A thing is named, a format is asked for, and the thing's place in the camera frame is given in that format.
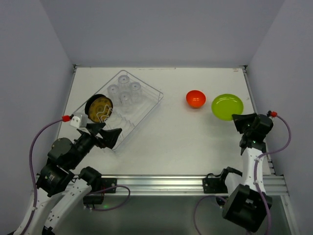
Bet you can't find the aluminium mounting rail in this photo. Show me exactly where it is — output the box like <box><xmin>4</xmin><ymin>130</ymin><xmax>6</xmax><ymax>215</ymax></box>
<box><xmin>29</xmin><ymin>174</ymin><xmax>291</xmax><ymax>196</ymax></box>

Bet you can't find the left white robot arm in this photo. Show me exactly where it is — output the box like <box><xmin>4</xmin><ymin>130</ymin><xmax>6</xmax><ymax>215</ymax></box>
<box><xmin>14</xmin><ymin>123</ymin><xmax>122</xmax><ymax>235</ymax></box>

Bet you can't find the clear plastic dish rack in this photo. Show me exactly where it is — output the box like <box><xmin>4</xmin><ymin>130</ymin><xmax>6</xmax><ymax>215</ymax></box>
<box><xmin>75</xmin><ymin>70</ymin><xmax>163</xmax><ymax>150</ymax></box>

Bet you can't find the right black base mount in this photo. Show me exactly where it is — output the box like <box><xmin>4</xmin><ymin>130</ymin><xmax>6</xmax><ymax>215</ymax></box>
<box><xmin>202</xmin><ymin>173</ymin><xmax>228</xmax><ymax>194</ymax></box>

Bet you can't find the clear glass cup back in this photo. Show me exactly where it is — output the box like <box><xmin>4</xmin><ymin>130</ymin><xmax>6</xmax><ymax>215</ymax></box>
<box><xmin>118</xmin><ymin>75</ymin><xmax>130</xmax><ymax>92</ymax></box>

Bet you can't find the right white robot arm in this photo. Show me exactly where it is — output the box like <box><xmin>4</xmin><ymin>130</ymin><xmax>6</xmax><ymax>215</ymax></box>
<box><xmin>222</xmin><ymin>113</ymin><xmax>273</xmax><ymax>233</ymax></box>

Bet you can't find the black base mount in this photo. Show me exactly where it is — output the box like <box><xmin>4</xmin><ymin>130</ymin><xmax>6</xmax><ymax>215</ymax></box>
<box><xmin>83</xmin><ymin>178</ymin><xmax>117</xmax><ymax>208</ymax></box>
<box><xmin>202</xmin><ymin>173</ymin><xmax>228</xmax><ymax>194</ymax></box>

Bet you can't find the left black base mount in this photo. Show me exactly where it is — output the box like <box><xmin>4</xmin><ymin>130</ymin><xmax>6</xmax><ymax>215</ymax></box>
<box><xmin>83</xmin><ymin>178</ymin><xmax>117</xmax><ymax>208</ymax></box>

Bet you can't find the lime green plate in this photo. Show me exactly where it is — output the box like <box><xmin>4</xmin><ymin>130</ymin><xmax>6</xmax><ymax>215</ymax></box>
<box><xmin>211</xmin><ymin>94</ymin><xmax>244</xmax><ymax>121</ymax></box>

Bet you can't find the yellow patterned plate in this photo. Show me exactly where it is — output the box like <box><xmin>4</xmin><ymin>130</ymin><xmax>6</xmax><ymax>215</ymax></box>
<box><xmin>88</xmin><ymin>96</ymin><xmax>113</xmax><ymax>123</ymax></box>

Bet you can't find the clear glass cup left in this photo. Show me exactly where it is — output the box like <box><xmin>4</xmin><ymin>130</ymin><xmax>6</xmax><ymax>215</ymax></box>
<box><xmin>107</xmin><ymin>84</ymin><xmax>119</xmax><ymax>101</ymax></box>

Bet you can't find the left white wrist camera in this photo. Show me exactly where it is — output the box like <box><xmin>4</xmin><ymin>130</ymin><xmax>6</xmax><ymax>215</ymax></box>
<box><xmin>69</xmin><ymin>113</ymin><xmax>88</xmax><ymax>129</ymax></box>

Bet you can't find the clear glass cup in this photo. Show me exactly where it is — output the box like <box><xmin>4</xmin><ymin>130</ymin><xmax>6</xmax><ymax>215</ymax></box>
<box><xmin>107</xmin><ymin>84</ymin><xmax>119</xmax><ymax>101</ymax></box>
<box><xmin>120</xmin><ymin>91</ymin><xmax>132</xmax><ymax>113</ymax></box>
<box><xmin>118</xmin><ymin>75</ymin><xmax>130</xmax><ymax>92</ymax></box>
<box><xmin>130</xmin><ymin>82</ymin><xmax>142</xmax><ymax>103</ymax></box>

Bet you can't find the black plate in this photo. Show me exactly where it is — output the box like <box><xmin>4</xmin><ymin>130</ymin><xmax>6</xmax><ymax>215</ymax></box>
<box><xmin>85</xmin><ymin>94</ymin><xmax>105</xmax><ymax>118</ymax></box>

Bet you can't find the clear glass cup front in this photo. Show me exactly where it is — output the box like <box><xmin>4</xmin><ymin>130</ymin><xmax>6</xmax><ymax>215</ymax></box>
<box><xmin>120</xmin><ymin>91</ymin><xmax>132</xmax><ymax>113</ymax></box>

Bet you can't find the orange plastic bowl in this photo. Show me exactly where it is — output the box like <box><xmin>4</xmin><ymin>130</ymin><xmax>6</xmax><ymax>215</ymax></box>
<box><xmin>186</xmin><ymin>90</ymin><xmax>206</xmax><ymax>108</ymax></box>

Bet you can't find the clear glass cup right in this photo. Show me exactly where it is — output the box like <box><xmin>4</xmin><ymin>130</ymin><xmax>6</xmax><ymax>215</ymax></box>
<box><xmin>130</xmin><ymin>82</ymin><xmax>142</xmax><ymax>103</ymax></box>

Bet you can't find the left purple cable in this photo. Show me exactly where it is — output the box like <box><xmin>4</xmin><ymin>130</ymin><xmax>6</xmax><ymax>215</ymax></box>
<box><xmin>24</xmin><ymin>115</ymin><xmax>71</xmax><ymax>233</ymax></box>

